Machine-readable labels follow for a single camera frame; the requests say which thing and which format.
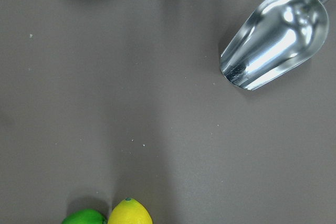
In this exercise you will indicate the metal ice scoop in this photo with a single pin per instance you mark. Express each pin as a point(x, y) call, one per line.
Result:
point(278, 36)

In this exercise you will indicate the yellow lemon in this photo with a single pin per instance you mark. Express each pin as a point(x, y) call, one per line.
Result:
point(130, 211)

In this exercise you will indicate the green lime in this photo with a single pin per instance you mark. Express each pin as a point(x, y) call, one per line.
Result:
point(86, 216)

